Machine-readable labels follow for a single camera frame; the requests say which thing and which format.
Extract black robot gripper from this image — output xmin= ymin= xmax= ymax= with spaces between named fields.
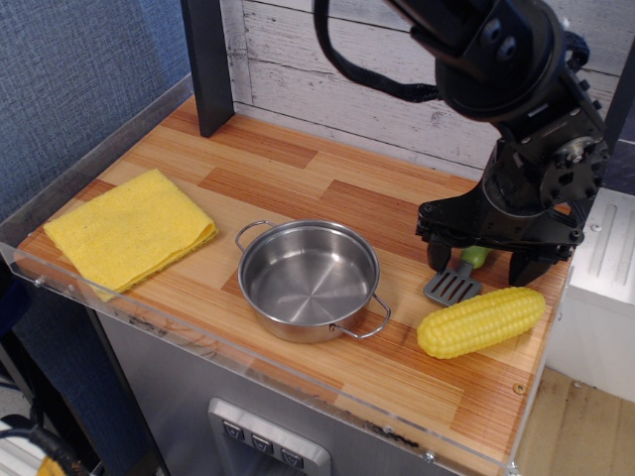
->
xmin=417 ymin=136 xmax=609 ymax=287

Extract green handled grey toy spatula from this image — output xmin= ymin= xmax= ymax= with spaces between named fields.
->
xmin=423 ymin=246 xmax=491 ymax=306

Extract yellow plastic toy corn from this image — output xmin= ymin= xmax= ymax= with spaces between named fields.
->
xmin=417 ymin=288 xmax=547 ymax=359

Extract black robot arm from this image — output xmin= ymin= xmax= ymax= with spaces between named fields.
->
xmin=397 ymin=1 xmax=610 ymax=286

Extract yellow folded cloth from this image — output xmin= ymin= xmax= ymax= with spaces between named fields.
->
xmin=44 ymin=170 xmax=218 ymax=302

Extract white box at right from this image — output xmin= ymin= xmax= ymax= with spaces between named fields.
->
xmin=546 ymin=189 xmax=634 ymax=402

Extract stainless steel pot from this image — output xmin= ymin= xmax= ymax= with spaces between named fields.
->
xmin=234 ymin=219 xmax=392 ymax=344

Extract clear acrylic front guard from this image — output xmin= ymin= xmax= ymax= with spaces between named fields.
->
xmin=1 ymin=236 xmax=527 ymax=475

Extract silver button control panel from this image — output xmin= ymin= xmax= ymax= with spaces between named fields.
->
xmin=207 ymin=398 xmax=331 ymax=475

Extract stainless steel cabinet front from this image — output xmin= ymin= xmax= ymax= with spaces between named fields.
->
xmin=97 ymin=313 xmax=447 ymax=475

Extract yellow black object bottom left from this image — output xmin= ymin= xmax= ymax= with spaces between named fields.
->
xmin=1 ymin=421 xmax=91 ymax=475

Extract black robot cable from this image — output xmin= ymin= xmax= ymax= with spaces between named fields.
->
xmin=312 ymin=0 xmax=441 ymax=104

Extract dark right upright post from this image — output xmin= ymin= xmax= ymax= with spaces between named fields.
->
xmin=560 ymin=0 xmax=635 ymax=249

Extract dark upright post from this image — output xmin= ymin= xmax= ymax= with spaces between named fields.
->
xmin=560 ymin=0 xmax=635 ymax=249
xmin=181 ymin=0 xmax=235 ymax=138

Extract dark left upright post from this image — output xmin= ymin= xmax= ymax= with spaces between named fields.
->
xmin=181 ymin=0 xmax=235 ymax=138

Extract grey metal left rail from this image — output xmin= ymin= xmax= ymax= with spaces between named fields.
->
xmin=1 ymin=74 xmax=193 ymax=246

